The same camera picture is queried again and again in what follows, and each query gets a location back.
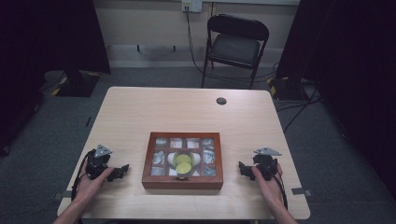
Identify black folding chair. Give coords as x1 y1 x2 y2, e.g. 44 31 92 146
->
200 13 271 91

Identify black stand base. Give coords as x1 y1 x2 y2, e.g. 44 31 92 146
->
266 76 310 102
50 69 103 98

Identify white wall socket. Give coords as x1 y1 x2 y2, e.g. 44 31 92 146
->
181 0 204 14

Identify dark curtain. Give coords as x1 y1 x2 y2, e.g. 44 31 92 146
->
275 0 396 200
0 0 112 157

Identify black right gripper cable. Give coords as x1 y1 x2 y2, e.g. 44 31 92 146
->
264 164 290 210

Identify black floor cables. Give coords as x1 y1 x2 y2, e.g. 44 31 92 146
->
275 83 323 133

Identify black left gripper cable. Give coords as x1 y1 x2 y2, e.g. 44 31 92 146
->
70 148 96 202

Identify group of white packets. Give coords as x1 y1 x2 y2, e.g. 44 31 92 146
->
150 137 217 177

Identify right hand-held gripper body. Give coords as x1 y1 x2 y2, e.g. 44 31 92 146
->
252 147 283 182

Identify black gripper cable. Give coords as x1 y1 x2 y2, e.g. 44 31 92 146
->
264 164 290 210
70 148 96 202

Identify wooden box with glass lid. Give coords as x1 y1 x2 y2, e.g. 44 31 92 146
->
141 132 224 191

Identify person's right hand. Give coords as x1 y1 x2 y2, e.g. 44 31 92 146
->
251 162 284 208

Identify person's left hand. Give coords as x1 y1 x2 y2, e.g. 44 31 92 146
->
74 161 115 204

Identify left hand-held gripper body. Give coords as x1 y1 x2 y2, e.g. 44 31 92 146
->
85 144 113 181

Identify grey tape strip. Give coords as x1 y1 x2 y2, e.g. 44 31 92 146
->
290 187 313 198
52 189 73 201

